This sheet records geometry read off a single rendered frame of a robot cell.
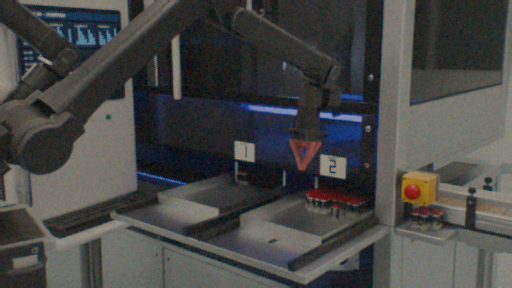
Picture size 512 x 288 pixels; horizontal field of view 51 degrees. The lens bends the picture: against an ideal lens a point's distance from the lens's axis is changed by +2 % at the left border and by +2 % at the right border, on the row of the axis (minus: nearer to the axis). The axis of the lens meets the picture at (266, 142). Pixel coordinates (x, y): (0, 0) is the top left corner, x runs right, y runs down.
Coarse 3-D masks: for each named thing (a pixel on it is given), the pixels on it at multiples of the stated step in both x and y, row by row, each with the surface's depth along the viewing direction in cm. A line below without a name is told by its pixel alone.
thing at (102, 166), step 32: (32, 0) 162; (64, 0) 170; (96, 0) 180; (0, 32) 155; (64, 32) 171; (96, 32) 181; (0, 64) 156; (32, 64) 163; (128, 96) 195; (96, 128) 185; (128, 128) 197; (96, 160) 187; (128, 160) 199; (0, 192) 166; (32, 192) 168; (64, 192) 178; (96, 192) 188; (128, 192) 201
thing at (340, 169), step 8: (320, 160) 155; (328, 160) 153; (336, 160) 152; (344, 160) 150; (320, 168) 156; (328, 168) 154; (336, 168) 152; (344, 168) 150; (336, 176) 152; (344, 176) 151
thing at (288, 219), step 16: (304, 192) 166; (256, 208) 148; (272, 208) 154; (288, 208) 159; (304, 208) 159; (256, 224) 140; (272, 224) 136; (288, 224) 145; (304, 224) 145; (320, 224) 145; (336, 224) 145; (352, 224) 139; (288, 240) 134; (304, 240) 130; (320, 240) 127
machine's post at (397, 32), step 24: (384, 0) 136; (408, 0) 134; (384, 24) 137; (408, 24) 136; (384, 48) 138; (408, 48) 137; (384, 72) 139; (408, 72) 139; (384, 96) 140; (408, 96) 141; (384, 120) 141; (408, 120) 143; (384, 144) 142; (384, 168) 143; (384, 192) 144; (384, 216) 145; (384, 240) 146; (384, 264) 147
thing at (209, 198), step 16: (224, 176) 186; (160, 192) 164; (176, 192) 169; (192, 192) 175; (208, 192) 176; (224, 192) 176; (240, 192) 176; (256, 192) 176; (272, 192) 167; (288, 192) 174; (176, 208) 159; (192, 208) 155; (208, 208) 150; (224, 208) 150
